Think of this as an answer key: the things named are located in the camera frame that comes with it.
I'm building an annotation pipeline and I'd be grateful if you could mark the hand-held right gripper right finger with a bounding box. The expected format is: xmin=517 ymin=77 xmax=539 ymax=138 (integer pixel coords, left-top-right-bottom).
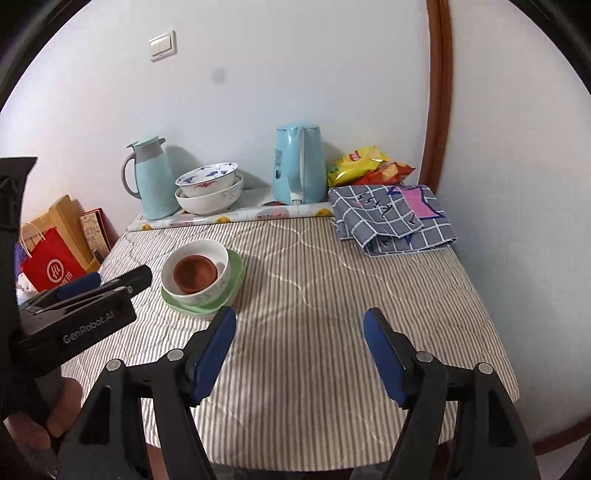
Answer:
xmin=363 ymin=308 xmax=541 ymax=480

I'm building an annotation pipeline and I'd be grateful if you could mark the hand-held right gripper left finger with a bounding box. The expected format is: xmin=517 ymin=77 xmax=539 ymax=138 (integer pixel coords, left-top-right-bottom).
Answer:
xmin=55 ymin=305 xmax=237 ymax=480

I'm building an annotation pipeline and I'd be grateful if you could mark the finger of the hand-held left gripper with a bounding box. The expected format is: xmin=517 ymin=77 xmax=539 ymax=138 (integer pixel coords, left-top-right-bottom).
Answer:
xmin=58 ymin=272 xmax=103 ymax=301
xmin=99 ymin=265 xmax=153 ymax=296

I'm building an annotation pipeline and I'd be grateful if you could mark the small brown bowl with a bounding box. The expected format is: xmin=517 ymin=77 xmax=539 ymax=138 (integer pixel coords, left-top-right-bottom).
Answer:
xmin=173 ymin=255 xmax=219 ymax=295

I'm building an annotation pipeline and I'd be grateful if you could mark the plain white bowl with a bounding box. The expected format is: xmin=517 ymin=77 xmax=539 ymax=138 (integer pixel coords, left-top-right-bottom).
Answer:
xmin=161 ymin=239 xmax=230 ymax=306

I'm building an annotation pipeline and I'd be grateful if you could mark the green square plate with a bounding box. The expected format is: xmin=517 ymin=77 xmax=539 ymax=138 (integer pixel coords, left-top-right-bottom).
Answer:
xmin=161 ymin=248 xmax=245 ymax=317

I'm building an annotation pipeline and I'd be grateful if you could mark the person's left hand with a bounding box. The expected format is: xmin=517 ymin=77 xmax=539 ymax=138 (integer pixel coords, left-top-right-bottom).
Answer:
xmin=9 ymin=381 xmax=85 ymax=450

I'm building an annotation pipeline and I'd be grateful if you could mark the red paper bag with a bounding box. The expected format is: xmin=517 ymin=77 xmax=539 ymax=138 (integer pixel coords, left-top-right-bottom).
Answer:
xmin=19 ymin=223 xmax=88 ymax=292

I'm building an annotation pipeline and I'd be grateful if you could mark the red patterned book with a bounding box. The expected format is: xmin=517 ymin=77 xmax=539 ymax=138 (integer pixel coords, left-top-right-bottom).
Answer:
xmin=78 ymin=209 xmax=112 ymax=259

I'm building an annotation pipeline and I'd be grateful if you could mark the light blue thermos jug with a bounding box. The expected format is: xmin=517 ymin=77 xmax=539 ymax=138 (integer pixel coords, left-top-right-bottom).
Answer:
xmin=121 ymin=136 xmax=181 ymax=220

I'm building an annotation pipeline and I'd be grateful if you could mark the striped quilted table cover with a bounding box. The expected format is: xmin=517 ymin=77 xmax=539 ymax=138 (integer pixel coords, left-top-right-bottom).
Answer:
xmin=60 ymin=187 xmax=520 ymax=467

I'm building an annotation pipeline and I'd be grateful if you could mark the white swirl pattern bowl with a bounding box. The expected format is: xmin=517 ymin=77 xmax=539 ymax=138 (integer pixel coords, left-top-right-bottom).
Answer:
xmin=174 ymin=173 xmax=244 ymax=215

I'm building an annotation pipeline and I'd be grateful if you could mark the rolled fruit print tablecloth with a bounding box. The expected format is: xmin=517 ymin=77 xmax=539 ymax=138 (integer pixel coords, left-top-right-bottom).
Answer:
xmin=127 ymin=200 xmax=334 ymax=232

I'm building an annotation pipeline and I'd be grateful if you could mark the blue fish print bowl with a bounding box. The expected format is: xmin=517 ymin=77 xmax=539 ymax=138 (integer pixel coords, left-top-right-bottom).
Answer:
xmin=175 ymin=162 xmax=239 ymax=198

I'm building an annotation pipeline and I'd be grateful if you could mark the grey checked cloth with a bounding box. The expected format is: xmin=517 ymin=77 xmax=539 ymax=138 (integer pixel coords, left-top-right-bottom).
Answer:
xmin=329 ymin=184 xmax=458 ymax=258

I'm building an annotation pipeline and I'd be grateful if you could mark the red chip bag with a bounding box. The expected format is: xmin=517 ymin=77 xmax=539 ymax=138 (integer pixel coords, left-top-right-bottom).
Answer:
xmin=355 ymin=161 xmax=416 ymax=186

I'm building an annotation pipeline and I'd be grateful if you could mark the yellow chip bag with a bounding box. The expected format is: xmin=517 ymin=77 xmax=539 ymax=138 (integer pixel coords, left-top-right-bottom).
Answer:
xmin=327 ymin=146 xmax=393 ymax=188

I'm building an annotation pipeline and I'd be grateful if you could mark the brown wooden baseboard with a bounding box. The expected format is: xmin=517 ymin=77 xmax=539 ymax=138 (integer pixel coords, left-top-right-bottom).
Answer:
xmin=531 ymin=411 xmax=589 ymax=457

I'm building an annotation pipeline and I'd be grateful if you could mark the light blue electric kettle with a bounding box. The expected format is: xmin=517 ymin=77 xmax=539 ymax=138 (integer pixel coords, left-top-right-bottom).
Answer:
xmin=271 ymin=121 xmax=328 ymax=205

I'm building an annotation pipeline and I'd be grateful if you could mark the white light switch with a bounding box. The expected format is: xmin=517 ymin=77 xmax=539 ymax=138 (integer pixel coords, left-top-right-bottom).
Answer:
xmin=148 ymin=30 xmax=177 ymax=63

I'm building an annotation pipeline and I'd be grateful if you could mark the brown wooden door frame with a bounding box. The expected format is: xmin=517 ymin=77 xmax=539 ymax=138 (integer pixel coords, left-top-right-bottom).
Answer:
xmin=418 ymin=0 xmax=455 ymax=195

